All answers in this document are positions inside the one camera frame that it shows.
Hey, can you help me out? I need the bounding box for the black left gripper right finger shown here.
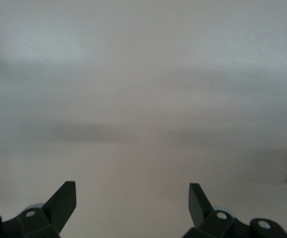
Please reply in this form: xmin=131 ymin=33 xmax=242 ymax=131
xmin=182 ymin=183 xmax=287 ymax=238

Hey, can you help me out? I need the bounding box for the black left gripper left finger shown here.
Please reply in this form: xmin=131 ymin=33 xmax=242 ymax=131
xmin=0 ymin=181 xmax=77 ymax=238

